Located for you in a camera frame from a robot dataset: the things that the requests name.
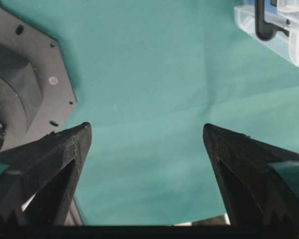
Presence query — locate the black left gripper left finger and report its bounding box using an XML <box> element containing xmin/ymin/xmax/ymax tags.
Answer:
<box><xmin>0</xmin><ymin>122</ymin><xmax>92</xmax><ymax>225</ymax></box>

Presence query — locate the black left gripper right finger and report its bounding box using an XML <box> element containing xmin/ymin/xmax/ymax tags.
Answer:
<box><xmin>203</xmin><ymin>123</ymin><xmax>299</xmax><ymax>226</ymax></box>

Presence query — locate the clear plastic storage case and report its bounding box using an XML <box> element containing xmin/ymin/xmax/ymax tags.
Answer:
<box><xmin>234</xmin><ymin>0</ymin><xmax>299</xmax><ymax>68</ymax></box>

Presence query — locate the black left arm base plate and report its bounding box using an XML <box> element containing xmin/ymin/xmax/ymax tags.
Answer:
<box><xmin>0</xmin><ymin>5</ymin><xmax>77</xmax><ymax>151</ymax></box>

